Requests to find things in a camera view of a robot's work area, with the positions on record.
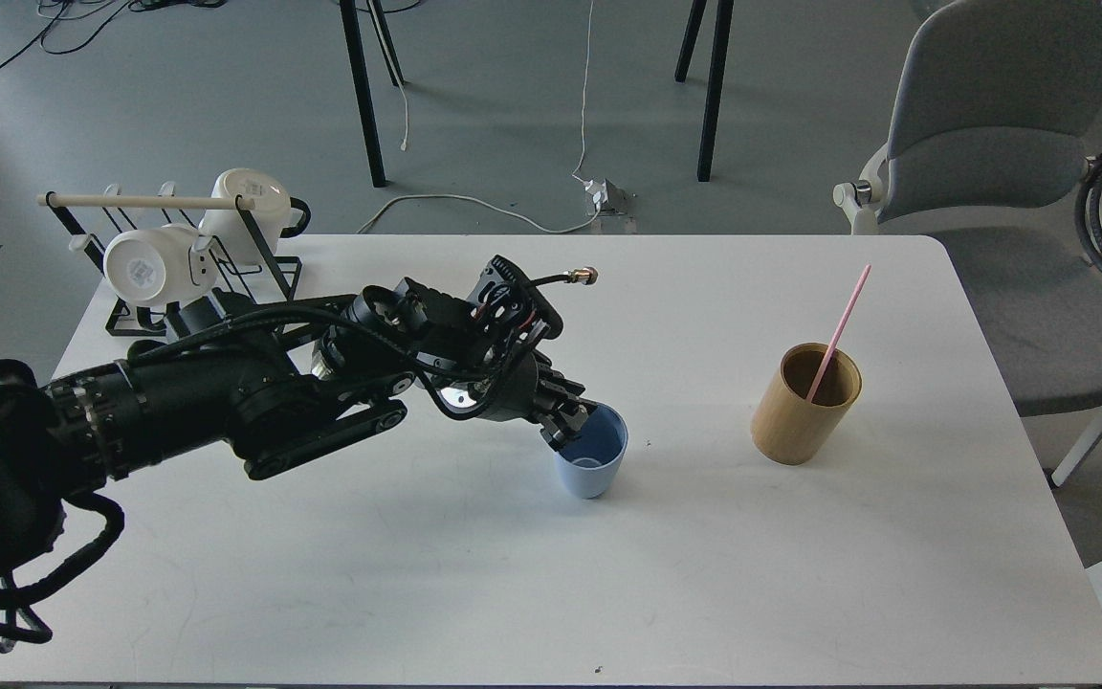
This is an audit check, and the grey office chair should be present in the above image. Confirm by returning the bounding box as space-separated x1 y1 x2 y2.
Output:
832 1 1102 487

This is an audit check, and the blue cup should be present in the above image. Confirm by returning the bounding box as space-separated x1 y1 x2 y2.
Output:
555 403 629 499

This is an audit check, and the black table leg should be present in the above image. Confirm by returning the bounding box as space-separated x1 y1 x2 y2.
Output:
338 1 406 189
673 1 735 183

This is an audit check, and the black table leg right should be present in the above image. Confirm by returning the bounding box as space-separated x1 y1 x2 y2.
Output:
673 1 735 183

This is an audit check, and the white mug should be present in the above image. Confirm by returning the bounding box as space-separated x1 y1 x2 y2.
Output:
102 223 217 308
199 166 313 266

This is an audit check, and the white mug rear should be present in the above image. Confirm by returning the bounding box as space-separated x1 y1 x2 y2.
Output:
199 166 313 266

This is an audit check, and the white cable with plug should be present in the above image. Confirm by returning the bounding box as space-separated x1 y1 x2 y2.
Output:
357 0 630 235

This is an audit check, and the black wire mug rack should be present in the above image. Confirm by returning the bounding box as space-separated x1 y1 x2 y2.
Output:
36 182 310 337

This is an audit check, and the black cable on floor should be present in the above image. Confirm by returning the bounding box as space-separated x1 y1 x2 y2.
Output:
0 0 227 121

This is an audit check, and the white mug front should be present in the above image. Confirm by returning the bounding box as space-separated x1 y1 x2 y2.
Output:
102 223 217 308

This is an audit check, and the bamboo cylinder holder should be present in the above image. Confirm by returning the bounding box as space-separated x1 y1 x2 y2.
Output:
749 342 862 465

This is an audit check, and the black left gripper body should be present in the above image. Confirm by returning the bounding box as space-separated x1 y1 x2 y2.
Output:
350 255 599 427

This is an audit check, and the black table leg left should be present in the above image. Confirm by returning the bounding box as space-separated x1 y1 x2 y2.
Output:
338 1 406 189

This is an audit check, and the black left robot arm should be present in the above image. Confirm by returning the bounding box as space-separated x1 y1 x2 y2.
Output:
0 255 599 653

